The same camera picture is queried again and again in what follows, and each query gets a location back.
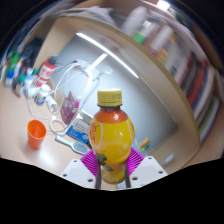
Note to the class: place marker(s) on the light blue hairbrush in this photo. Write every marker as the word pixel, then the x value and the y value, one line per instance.
pixel 75 146

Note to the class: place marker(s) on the orange plastic cup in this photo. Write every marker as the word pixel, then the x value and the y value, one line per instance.
pixel 36 135

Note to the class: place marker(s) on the blue-capped small white bottle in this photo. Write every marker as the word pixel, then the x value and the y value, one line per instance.
pixel 9 79

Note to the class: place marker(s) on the red and white can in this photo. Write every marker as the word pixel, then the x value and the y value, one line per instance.
pixel 45 71

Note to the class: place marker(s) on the small green bottle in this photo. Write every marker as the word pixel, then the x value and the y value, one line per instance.
pixel 14 61

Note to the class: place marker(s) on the white pill bottle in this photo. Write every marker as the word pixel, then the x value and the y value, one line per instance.
pixel 42 97

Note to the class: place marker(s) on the pink drink carton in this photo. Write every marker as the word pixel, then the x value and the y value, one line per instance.
pixel 69 108

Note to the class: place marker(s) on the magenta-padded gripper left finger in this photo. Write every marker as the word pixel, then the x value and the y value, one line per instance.
pixel 76 173

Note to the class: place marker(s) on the yellow-capped orange drink bottle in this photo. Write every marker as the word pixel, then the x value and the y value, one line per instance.
pixel 111 136

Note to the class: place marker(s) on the white LED light bar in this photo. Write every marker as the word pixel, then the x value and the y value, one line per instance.
pixel 106 53

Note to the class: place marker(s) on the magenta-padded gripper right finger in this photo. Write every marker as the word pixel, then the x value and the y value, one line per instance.
pixel 146 171

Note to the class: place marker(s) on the ceiling light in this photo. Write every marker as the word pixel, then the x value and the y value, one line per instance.
pixel 163 4

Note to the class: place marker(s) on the gold-capped clear glass bottle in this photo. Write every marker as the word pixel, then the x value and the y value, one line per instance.
pixel 144 142

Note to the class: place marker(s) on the white wall power socket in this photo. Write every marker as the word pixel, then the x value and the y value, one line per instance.
pixel 83 65

